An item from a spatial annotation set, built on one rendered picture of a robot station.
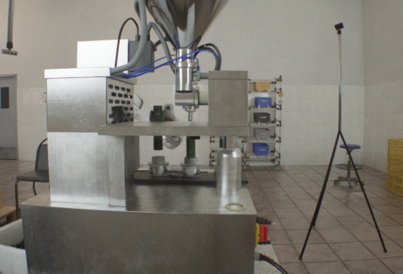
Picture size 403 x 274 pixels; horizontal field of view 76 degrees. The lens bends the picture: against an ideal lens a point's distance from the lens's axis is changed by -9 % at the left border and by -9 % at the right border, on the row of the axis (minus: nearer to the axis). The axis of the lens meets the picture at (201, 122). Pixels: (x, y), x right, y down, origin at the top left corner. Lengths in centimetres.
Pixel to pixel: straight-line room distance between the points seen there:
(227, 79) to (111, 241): 46
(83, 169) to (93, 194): 7
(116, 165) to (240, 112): 32
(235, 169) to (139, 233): 30
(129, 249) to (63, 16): 718
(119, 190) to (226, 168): 28
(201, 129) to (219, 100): 7
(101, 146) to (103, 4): 668
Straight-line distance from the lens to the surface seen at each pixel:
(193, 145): 94
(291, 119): 657
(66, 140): 76
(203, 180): 91
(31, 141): 783
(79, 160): 75
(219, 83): 59
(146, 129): 61
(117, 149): 70
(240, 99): 59
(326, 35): 705
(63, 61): 741
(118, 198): 72
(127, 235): 72
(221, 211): 68
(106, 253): 76
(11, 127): 824
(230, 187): 79
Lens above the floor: 126
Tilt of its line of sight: 3 degrees down
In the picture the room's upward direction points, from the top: straight up
